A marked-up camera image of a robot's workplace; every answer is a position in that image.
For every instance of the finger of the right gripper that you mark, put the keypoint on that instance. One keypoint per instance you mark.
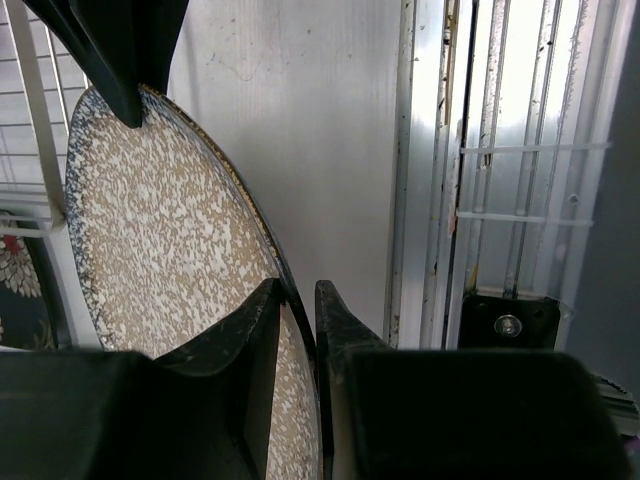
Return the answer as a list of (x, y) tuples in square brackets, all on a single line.
[(157, 26), (99, 36)]

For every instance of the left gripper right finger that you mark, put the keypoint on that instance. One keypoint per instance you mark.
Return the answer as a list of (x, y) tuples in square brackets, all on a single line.
[(339, 335)]

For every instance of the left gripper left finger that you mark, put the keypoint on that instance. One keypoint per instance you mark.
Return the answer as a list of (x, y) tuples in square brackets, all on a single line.
[(218, 404)]

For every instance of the large speckled round plate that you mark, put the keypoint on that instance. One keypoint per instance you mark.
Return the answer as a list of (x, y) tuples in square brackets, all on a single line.
[(168, 241)]

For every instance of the black floral square plate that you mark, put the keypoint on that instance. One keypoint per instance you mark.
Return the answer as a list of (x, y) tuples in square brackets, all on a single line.
[(25, 319)]

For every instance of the wire dish rack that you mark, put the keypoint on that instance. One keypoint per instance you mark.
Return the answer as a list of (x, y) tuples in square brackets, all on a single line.
[(40, 85)]

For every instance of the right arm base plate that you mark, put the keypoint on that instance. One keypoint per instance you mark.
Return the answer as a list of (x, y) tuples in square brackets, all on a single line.
[(492, 322)]

